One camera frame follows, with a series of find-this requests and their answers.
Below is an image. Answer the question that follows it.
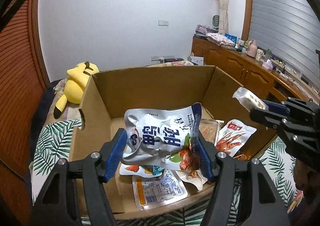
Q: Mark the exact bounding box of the wooden sideboard cabinet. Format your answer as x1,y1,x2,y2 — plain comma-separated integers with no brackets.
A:
191,36,319,103

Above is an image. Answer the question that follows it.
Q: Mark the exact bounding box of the grey window blind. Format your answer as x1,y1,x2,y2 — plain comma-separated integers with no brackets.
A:
249,0,319,87

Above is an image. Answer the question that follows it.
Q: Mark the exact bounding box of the white wall switch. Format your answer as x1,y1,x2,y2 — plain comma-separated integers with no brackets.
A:
158,20,169,27

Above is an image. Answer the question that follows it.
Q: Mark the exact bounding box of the pink kettle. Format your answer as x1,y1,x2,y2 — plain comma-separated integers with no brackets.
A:
247,40,258,58

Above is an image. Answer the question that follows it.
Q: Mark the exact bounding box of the teal foil candy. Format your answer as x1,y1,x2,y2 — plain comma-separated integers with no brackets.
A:
152,166,164,176

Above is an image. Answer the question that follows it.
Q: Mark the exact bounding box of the clear crumbly biscuit pack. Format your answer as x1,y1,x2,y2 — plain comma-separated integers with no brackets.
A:
199,119,224,145

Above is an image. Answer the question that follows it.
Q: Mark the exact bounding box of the yellow pikachu plush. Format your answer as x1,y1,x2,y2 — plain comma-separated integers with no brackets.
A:
53,61,99,119

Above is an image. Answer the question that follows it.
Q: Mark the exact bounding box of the folded floral cloth stack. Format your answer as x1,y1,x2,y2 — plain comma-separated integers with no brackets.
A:
206,33,235,47

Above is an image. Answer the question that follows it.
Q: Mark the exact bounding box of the wooden louvered wardrobe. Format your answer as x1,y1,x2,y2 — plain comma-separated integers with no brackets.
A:
1,0,49,225

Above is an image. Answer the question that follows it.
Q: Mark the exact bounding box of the small white fan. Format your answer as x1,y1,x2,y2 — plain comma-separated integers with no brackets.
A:
212,15,220,32

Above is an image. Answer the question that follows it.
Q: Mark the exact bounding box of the red white duck gizzard packet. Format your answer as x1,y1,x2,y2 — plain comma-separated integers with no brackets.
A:
175,169,208,191

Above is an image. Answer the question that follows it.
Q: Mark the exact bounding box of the blue white duck gizzard bag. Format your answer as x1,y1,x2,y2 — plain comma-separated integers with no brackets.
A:
121,103,202,172

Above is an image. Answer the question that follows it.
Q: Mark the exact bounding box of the person's right hand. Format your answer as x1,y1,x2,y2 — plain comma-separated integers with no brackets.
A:
293,159,319,203

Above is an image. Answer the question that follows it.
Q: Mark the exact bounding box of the white paper bag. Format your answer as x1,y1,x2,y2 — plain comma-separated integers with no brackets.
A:
189,56,204,66

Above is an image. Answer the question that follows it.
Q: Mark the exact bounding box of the small white snack packet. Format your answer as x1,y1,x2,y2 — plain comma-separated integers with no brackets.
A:
232,87,268,112

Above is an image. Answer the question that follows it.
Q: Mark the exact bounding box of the orange chicken feet snack bag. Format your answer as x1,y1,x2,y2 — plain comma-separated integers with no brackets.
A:
119,164,155,178

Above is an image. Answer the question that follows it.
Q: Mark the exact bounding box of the white power strip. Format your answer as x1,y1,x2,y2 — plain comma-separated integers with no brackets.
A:
151,55,175,61

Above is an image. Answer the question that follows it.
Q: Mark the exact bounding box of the pink tissue box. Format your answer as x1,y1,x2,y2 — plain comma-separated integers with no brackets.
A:
262,59,273,70

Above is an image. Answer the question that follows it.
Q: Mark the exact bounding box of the brown cardboard box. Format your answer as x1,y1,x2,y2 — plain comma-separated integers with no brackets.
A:
68,65,278,220

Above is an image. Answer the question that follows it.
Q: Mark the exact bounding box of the white label snack packet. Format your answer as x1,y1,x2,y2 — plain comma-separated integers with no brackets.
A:
132,170,188,210

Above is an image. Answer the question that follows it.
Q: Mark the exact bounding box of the white chicken feet snack bag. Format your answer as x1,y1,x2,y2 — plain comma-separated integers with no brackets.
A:
215,119,257,157

